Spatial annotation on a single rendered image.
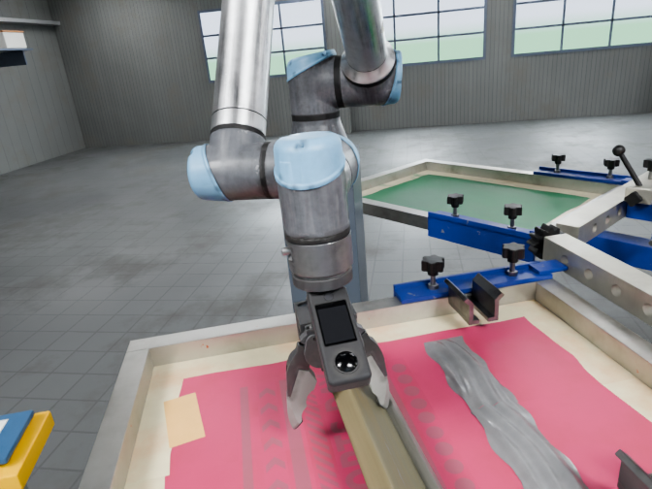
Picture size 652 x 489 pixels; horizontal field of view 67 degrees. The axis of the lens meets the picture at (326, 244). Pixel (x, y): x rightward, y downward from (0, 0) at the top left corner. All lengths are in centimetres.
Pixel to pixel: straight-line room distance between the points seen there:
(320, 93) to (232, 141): 52
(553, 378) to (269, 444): 42
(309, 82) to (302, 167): 66
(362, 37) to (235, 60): 35
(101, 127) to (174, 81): 197
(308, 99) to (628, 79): 931
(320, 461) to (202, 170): 40
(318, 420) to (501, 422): 24
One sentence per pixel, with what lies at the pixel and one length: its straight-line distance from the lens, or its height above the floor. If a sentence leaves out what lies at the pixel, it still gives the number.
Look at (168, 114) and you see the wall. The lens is 1075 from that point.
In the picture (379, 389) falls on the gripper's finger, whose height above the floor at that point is 103.
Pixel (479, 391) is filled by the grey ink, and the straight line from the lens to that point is 76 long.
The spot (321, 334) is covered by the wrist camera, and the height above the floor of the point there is 115.
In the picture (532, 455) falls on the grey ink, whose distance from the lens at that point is 68.
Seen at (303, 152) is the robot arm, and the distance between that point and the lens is 50.
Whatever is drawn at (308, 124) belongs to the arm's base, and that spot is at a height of 128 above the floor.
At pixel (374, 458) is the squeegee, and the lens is 55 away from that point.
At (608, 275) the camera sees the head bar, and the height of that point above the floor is 104.
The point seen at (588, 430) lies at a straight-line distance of 74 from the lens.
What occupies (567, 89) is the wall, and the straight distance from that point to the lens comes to 997.
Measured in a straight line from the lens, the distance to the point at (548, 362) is 85.
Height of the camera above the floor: 142
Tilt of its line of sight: 21 degrees down
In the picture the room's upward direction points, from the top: 5 degrees counter-clockwise
